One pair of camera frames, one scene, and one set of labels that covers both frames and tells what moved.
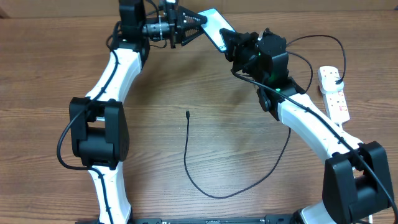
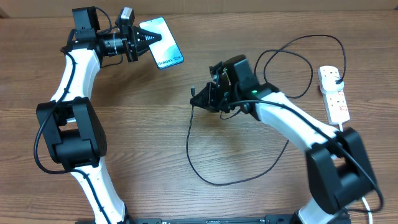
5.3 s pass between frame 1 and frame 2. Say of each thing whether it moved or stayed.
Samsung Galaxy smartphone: moved
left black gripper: moved
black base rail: stayed
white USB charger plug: stayed
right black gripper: moved
